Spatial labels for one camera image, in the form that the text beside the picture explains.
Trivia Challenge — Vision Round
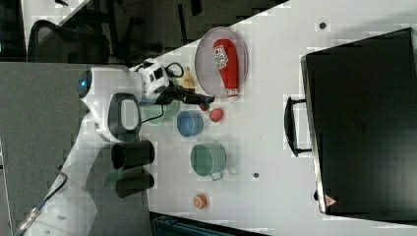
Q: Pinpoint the black office chair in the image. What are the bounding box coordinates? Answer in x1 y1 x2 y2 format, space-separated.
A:
27 20 110 64

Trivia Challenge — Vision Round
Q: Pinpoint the red plush ketchup bottle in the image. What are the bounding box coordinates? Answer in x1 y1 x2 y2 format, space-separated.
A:
212 38 239 101

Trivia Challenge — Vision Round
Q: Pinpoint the red green toy strawberry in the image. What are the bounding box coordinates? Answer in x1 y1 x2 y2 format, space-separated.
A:
200 103 209 111

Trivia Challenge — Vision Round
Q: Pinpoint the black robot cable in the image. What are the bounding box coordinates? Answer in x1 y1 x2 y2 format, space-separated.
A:
141 62 185 125

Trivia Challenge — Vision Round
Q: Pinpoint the black cylindrical cup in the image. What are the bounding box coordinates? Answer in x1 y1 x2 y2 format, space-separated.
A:
111 140 155 169

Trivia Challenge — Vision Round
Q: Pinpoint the blue bowl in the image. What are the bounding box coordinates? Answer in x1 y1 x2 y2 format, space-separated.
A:
177 110 204 138

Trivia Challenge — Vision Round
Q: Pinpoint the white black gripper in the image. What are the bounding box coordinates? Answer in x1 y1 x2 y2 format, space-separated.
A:
132 58 214 105

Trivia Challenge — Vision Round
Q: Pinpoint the grey round plate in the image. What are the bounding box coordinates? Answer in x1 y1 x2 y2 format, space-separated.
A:
195 27 248 97

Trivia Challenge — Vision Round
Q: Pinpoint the silver toaster oven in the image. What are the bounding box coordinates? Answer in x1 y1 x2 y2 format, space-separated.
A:
300 28 417 225

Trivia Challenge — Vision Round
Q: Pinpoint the yellow plush banana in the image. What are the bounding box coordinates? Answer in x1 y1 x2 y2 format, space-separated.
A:
180 67 195 89

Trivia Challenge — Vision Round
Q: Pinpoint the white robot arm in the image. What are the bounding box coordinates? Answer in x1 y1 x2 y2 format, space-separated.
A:
13 58 214 236

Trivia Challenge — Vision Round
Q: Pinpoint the orange slice toy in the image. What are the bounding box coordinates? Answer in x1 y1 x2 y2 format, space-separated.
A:
193 194 208 209

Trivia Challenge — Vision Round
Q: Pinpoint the green mug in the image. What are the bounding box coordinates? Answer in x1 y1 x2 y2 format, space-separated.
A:
190 142 237 182

